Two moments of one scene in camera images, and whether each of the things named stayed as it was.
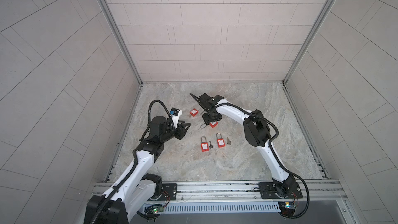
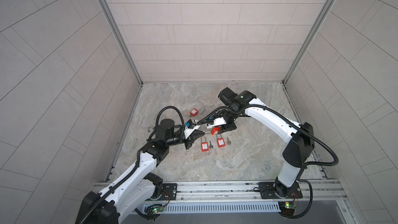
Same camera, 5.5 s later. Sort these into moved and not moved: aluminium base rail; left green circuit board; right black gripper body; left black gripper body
Moved: left black gripper body; right black gripper body
Not moved: aluminium base rail; left green circuit board
